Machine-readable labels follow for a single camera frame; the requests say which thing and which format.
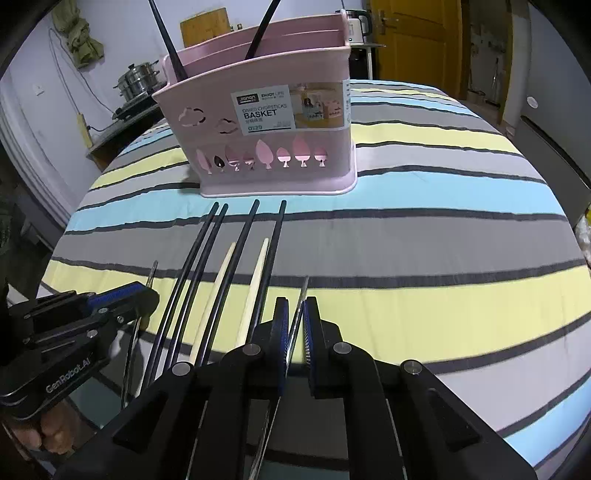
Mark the beige power strip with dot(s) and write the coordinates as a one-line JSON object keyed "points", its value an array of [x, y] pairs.
{"points": [[83, 131]]}

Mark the black chopstick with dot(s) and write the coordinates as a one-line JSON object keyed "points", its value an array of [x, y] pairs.
{"points": [[263, 30], [198, 277], [269, 277], [168, 44], [233, 277], [187, 277]]}

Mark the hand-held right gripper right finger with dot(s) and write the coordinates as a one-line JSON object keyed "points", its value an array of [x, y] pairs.
{"points": [[313, 346]]}

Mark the grey refrigerator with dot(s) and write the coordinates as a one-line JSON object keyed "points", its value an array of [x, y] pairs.
{"points": [[554, 138]]}

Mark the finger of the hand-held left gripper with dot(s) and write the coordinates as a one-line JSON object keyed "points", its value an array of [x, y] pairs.
{"points": [[141, 305], [113, 294]]}

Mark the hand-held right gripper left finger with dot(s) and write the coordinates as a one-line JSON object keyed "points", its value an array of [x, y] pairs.
{"points": [[280, 341]]}

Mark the wooden chopstick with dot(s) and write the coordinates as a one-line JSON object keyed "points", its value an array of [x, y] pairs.
{"points": [[221, 277], [257, 277]]}

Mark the kitchen counter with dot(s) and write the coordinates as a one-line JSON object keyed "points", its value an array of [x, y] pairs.
{"points": [[120, 138]]}

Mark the steel steamer pot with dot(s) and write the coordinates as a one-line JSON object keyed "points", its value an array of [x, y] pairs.
{"points": [[136, 81]]}

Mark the wooden cutting board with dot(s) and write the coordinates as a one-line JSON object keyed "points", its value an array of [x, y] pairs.
{"points": [[205, 27]]}

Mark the striped tablecloth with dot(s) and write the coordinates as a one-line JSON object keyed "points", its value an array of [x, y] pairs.
{"points": [[415, 240]]}

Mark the person's left hand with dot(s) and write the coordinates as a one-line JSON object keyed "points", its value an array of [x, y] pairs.
{"points": [[51, 427]]}

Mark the pink chopstick basket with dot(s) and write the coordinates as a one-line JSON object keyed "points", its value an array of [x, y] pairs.
{"points": [[212, 99]]}

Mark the green hanging cloth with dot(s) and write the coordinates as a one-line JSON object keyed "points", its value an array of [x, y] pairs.
{"points": [[78, 34]]}

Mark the metal chopstick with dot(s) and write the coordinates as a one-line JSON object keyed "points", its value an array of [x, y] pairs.
{"points": [[131, 350], [301, 304]]}

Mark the white electric kettle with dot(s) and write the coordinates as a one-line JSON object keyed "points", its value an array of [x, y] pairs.
{"points": [[358, 27]]}

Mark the gas stove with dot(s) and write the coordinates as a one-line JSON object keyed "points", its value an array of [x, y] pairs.
{"points": [[134, 110]]}

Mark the yellow wooden door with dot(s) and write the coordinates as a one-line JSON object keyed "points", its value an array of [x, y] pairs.
{"points": [[415, 41]]}

